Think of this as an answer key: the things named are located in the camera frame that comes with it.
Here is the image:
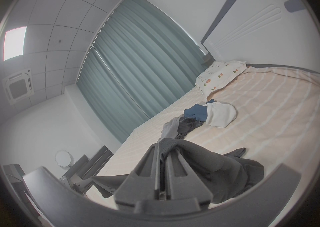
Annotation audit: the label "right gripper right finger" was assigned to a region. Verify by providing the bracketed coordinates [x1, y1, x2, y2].
[165, 148, 213, 204]

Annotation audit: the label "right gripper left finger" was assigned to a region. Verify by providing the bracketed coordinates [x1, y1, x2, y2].
[114, 143, 160, 205]

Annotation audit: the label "black trousers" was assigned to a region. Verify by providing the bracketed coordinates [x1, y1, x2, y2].
[90, 138, 265, 203]

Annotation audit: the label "pile of clothes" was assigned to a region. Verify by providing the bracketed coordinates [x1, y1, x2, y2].
[161, 99, 237, 142]

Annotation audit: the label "black chest of drawers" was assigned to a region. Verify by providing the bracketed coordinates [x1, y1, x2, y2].
[61, 146, 113, 186]

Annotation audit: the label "blue-green curtain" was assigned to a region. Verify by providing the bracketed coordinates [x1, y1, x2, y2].
[76, 46, 154, 144]
[91, 0, 210, 121]

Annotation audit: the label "bed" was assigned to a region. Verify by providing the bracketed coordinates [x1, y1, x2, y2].
[86, 0, 320, 205]

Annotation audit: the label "white printed pillow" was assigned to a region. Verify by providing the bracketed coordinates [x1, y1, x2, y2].
[195, 60, 247, 99]

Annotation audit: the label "ceiling air conditioner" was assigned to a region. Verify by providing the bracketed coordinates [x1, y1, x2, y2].
[2, 68, 34, 105]

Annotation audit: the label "ceiling light panel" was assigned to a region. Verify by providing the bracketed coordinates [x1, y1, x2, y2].
[3, 26, 27, 61]

